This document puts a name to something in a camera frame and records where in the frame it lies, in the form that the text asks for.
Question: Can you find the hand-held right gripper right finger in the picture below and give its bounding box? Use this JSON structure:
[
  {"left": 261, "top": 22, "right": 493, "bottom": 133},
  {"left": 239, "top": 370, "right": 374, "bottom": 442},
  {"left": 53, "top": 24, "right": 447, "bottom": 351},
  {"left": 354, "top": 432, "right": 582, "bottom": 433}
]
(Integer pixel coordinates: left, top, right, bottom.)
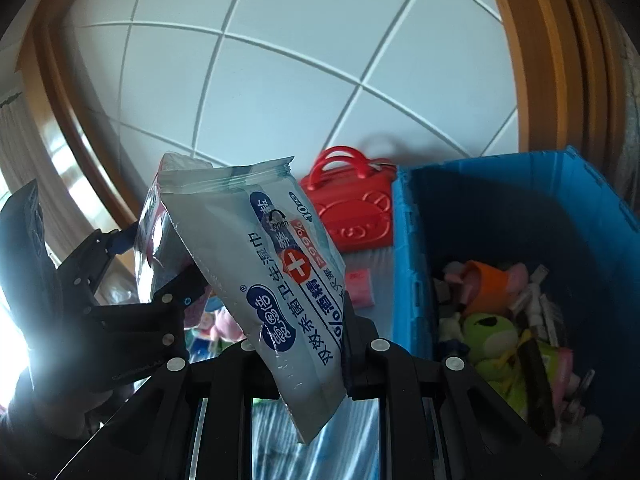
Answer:
[{"left": 341, "top": 304, "right": 582, "bottom": 480}]

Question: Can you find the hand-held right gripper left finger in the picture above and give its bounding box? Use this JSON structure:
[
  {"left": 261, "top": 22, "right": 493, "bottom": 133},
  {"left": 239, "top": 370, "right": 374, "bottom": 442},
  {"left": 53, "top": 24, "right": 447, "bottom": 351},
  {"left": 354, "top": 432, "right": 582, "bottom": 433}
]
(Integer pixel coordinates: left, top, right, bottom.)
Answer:
[{"left": 55, "top": 341, "right": 282, "bottom": 480}]

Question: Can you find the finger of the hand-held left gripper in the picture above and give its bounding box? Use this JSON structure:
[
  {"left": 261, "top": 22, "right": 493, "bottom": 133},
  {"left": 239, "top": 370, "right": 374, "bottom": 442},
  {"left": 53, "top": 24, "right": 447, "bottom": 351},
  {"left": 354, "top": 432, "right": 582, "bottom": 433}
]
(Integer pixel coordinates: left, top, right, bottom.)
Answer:
[
  {"left": 54, "top": 227, "right": 139, "bottom": 283},
  {"left": 89, "top": 264, "right": 209, "bottom": 322}
]

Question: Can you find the translucent plastic packet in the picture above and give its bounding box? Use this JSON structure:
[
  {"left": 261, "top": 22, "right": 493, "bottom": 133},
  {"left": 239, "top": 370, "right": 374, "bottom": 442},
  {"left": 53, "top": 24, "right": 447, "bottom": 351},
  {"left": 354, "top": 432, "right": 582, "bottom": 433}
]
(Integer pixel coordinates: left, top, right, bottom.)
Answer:
[{"left": 134, "top": 152, "right": 211, "bottom": 306}]

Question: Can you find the white wet wipes packet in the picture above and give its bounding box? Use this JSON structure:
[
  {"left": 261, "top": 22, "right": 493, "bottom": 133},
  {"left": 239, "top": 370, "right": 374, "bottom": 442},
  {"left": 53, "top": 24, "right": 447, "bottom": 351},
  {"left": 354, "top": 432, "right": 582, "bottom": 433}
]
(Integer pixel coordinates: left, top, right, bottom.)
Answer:
[{"left": 162, "top": 157, "right": 347, "bottom": 446}]

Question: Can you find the white plush toy blue ribbon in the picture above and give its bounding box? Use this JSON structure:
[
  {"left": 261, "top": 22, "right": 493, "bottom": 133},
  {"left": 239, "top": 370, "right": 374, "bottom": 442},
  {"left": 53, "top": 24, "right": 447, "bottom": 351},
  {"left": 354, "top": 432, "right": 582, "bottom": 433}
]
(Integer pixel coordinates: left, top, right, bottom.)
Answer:
[{"left": 438, "top": 310, "right": 468, "bottom": 358}]

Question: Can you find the green frog plush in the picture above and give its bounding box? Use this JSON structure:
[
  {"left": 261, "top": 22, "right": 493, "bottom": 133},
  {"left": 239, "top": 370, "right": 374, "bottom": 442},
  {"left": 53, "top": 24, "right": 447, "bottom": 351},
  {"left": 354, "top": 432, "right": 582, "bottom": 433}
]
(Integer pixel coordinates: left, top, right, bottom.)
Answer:
[{"left": 461, "top": 312, "right": 526, "bottom": 411}]

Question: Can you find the pink wet wipes pack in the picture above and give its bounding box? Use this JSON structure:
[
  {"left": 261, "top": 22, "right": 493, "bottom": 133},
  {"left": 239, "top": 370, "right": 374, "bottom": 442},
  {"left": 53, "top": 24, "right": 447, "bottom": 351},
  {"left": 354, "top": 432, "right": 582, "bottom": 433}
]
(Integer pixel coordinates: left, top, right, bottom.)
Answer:
[{"left": 537, "top": 344, "right": 576, "bottom": 403}]

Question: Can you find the blue plastic crate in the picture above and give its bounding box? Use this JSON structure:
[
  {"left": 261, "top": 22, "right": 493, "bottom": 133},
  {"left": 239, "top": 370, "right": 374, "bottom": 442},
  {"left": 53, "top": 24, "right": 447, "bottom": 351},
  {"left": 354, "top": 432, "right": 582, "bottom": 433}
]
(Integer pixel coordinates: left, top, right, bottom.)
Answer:
[{"left": 390, "top": 146, "right": 640, "bottom": 480}]

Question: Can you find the person's left hand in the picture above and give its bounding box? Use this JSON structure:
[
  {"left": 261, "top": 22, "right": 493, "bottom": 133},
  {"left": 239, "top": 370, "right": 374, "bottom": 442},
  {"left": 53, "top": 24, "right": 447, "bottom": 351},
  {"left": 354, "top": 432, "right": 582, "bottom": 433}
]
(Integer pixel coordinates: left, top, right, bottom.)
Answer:
[{"left": 0, "top": 375, "right": 114, "bottom": 442}]

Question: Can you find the pink flowered tissue pack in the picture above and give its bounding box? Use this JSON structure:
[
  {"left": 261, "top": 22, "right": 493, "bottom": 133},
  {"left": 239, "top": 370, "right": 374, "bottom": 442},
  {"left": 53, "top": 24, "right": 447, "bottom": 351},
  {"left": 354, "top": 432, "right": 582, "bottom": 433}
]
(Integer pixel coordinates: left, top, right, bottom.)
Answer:
[{"left": 345, "top": 268, "right": 376, "bottom": 309}]

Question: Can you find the red toy suitcase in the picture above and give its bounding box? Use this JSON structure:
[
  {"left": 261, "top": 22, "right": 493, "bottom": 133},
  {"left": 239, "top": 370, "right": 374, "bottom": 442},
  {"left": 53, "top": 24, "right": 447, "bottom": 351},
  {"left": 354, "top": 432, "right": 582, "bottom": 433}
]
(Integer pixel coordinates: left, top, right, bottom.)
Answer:
[{"left": 299, "top": 146, "right": 399, "bottom": 255}]

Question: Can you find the white medicine box red print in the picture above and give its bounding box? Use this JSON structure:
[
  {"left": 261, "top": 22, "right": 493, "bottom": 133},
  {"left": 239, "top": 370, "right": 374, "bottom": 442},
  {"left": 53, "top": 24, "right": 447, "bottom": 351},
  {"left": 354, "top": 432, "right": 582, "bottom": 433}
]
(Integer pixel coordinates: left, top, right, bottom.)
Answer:
[{"left": 530, "top": 292, "right": 561, "bottom": 346}]

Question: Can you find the wooden door frame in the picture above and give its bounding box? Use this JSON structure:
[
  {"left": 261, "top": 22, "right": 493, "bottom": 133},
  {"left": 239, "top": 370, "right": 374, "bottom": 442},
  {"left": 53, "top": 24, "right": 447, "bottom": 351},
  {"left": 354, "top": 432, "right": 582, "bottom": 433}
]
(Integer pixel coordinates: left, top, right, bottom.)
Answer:
[{"left": 30, "top": 20, "right": 148, "bottom": 233}]

